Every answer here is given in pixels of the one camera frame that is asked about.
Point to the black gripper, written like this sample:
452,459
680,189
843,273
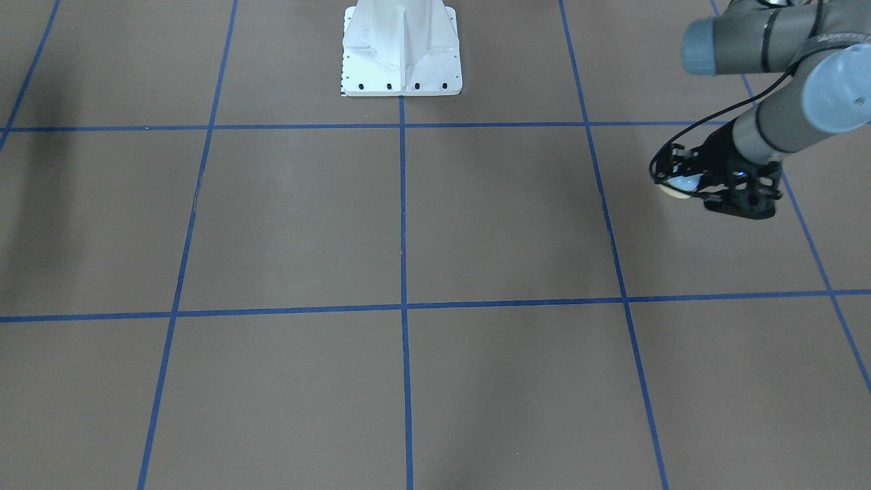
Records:
716,154

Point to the white camera pole base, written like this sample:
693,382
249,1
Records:
400,49

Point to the blue and cream bell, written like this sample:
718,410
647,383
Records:
683,187

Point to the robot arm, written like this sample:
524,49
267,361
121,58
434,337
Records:
819,51

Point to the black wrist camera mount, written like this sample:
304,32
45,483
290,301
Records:
747,191

